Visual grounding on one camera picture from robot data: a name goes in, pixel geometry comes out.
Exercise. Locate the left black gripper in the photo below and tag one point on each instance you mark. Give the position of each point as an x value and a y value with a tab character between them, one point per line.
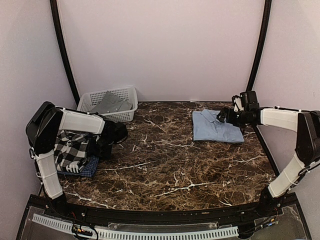
106	155

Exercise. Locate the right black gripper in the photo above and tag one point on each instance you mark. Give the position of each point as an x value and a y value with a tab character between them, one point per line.
229	119

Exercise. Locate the light blue long sleeve shirt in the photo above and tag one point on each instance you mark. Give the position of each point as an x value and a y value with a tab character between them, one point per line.
206	127

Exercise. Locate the blue checked shirt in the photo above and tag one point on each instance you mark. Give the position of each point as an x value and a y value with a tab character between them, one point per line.
88	171

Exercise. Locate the black white plaid shirt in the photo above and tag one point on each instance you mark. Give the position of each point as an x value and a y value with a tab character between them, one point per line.
73	149

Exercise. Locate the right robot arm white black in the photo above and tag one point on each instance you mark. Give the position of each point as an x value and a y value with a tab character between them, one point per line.
291	133

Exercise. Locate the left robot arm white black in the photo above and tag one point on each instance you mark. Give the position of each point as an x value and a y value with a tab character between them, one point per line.
43	128

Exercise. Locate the grey shirt in basket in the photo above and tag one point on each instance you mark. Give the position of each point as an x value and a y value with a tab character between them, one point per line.
111	103

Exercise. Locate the white plastic mesh basket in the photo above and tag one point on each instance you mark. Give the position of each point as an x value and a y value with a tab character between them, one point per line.
89	100

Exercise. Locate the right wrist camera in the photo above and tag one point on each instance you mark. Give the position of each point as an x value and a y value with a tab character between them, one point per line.
237	103

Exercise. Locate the white slotted cable duct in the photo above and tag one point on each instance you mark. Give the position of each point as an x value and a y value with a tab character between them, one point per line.
135	232

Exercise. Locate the right black frame post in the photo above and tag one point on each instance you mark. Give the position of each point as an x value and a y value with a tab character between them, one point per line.
260	44

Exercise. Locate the black frame post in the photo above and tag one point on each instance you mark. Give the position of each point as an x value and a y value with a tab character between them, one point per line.
63	50
260	44

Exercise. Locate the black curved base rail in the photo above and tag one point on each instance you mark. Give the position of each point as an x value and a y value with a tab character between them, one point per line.
96	216

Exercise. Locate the left black frame post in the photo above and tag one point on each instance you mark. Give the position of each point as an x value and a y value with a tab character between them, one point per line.
63	50

